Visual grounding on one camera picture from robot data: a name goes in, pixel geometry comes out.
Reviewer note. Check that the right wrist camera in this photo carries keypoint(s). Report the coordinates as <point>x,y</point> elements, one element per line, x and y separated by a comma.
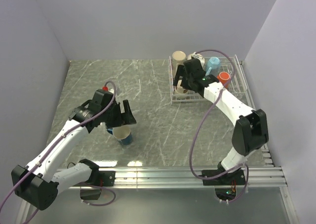
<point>196,56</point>

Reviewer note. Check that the cream steel-lined tumbler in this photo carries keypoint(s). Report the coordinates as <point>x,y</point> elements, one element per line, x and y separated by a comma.
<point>179,89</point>

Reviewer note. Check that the cream mug green interior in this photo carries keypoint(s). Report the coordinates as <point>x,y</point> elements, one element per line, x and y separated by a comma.
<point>202,62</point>

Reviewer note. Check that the light blue mug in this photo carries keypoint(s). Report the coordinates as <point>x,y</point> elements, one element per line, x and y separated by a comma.
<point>213,66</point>

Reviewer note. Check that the orange mug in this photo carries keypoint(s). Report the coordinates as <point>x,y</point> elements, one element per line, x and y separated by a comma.
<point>224,78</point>

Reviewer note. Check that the black box under table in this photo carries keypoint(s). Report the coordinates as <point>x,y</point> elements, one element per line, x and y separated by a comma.
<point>90,193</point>

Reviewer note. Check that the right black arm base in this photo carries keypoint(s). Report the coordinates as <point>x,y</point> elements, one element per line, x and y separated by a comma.
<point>235,178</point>

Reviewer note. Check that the tall cream illustrated mug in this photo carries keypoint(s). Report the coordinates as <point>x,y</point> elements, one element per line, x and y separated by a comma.
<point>178,57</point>

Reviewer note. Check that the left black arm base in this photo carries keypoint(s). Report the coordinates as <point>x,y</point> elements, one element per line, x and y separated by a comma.
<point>103,178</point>

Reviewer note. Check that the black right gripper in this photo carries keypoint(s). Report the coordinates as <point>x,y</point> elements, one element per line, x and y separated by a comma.
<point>180,71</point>

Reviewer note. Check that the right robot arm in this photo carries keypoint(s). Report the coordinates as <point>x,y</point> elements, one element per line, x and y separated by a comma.
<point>250,125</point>

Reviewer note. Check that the aluminium table rail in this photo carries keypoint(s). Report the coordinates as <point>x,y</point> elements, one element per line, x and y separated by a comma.
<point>168,177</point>

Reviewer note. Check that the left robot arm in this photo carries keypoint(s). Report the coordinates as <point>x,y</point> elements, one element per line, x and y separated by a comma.
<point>39,182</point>

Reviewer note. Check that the white wire dish rack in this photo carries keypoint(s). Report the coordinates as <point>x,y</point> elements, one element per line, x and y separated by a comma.
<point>237,86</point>

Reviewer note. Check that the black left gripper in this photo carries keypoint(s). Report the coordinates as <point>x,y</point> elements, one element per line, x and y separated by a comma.
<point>118,121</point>

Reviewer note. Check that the dark blue mug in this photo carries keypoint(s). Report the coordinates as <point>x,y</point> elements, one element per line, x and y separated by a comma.
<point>122,134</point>

